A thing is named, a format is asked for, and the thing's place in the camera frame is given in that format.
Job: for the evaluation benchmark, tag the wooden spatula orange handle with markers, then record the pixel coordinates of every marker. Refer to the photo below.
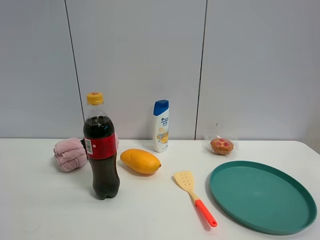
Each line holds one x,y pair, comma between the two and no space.
185,181

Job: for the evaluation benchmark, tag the white blue shampoo bottle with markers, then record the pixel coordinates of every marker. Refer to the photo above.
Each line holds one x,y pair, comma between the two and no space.
160,135

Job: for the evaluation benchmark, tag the yellow mango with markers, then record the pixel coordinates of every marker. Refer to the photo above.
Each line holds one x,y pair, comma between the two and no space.
140,161

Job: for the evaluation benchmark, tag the cola bottle yellow cap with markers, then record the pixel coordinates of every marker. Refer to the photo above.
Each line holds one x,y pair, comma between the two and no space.
101,148

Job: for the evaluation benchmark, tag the wrapped muffin with red topping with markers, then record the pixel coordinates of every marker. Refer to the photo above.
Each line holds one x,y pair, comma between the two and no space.
219,145

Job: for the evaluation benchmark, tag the pink rolled towel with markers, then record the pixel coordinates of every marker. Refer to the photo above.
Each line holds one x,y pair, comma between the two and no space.
70,154

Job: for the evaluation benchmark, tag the teal round plate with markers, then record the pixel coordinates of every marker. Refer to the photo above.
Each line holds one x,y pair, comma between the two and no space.
262,197

